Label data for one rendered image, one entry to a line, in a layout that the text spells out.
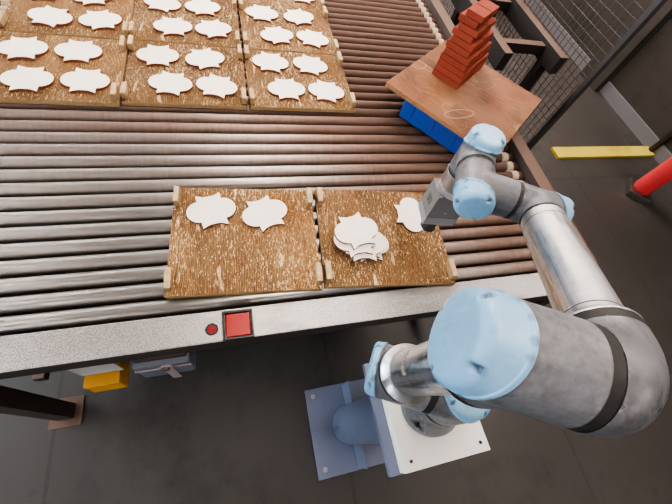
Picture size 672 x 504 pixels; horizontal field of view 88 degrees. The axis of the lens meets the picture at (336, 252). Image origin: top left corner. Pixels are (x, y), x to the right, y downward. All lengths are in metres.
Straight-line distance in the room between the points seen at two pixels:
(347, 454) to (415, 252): 1.08
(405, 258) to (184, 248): 0.64
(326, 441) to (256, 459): 0.32
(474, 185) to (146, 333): 0.81
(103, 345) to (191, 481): 0.98
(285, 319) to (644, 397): 0.74
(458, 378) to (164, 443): 1.60
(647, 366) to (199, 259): 0.91
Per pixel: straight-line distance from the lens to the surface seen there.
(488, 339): 0.36
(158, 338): 0.97
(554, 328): 0.40
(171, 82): 1.49
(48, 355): 1.04
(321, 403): 1.84
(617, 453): 2.63
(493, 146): 0.76
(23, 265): 1.16
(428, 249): 1.14
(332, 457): 1.84
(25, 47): 1.73
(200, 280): 0.98
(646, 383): 0.44
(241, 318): 0.94
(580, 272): 0.57
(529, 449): 2.28
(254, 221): 1.05
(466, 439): 1.04
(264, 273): 0.98
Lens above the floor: 1.82
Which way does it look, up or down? 59 degrees down
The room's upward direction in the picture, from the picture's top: 22 degrees clockwise
